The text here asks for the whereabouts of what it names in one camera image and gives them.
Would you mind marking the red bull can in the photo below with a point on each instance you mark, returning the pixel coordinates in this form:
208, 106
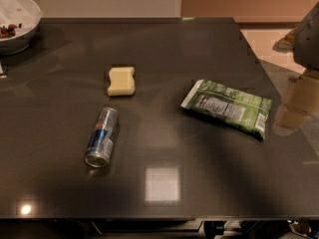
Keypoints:
101, 143

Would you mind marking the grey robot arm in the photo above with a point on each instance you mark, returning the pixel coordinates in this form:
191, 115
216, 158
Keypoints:
306, 41

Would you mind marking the yellow sponge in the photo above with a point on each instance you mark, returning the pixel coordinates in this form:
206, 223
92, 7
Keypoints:
122, 81

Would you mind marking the green snack bag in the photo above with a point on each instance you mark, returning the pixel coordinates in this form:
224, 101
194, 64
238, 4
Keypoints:
238, 109

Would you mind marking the white bowl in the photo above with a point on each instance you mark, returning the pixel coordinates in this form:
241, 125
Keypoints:
19, 20

